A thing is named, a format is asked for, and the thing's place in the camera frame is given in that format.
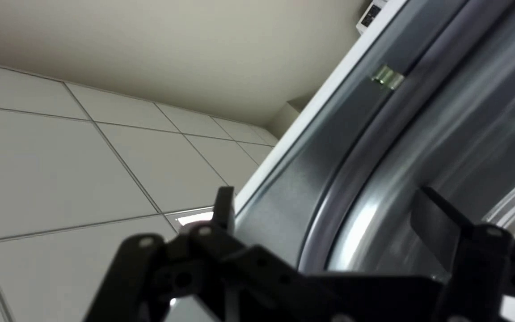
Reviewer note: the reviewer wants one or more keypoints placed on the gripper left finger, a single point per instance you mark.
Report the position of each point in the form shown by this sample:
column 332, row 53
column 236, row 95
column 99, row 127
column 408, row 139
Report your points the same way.
column 204, row 264

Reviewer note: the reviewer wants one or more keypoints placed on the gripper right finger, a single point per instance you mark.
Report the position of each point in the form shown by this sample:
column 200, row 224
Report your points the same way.
column 485, row 268

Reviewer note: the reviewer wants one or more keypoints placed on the round steel machine door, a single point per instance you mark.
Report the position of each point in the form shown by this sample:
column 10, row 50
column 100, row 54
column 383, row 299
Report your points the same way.
column 418, row 156

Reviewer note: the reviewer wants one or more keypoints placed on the ceiling light panel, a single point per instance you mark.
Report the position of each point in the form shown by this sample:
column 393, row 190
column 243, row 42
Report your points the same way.
column 195, row 218

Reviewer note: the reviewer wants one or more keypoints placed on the steel front-load laundry machine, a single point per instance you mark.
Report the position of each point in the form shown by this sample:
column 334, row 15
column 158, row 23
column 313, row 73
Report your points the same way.
column 311, row 179

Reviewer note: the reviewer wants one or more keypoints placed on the white box with dark display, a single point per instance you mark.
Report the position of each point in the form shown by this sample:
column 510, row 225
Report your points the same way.
column 369, row 17

